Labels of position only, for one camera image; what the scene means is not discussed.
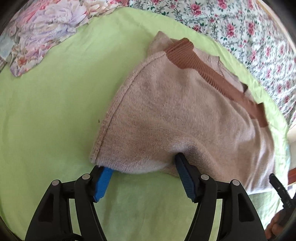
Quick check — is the person's right hand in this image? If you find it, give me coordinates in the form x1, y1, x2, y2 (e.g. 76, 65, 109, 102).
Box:
265, 209, 285, 240

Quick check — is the light green bed sheet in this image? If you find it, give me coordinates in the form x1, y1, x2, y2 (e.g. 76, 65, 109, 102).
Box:
1, 8, 290, 240

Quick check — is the floral rose duvet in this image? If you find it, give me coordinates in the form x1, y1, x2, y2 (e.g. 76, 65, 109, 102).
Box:
127, 0, 295, 126

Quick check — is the purple pink floral cloth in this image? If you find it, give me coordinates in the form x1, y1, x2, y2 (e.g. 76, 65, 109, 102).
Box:
1, 1, 128, 77

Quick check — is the beige knit sweater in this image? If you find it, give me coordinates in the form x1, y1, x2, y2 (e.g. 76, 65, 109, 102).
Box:
90, 32, 275, 194

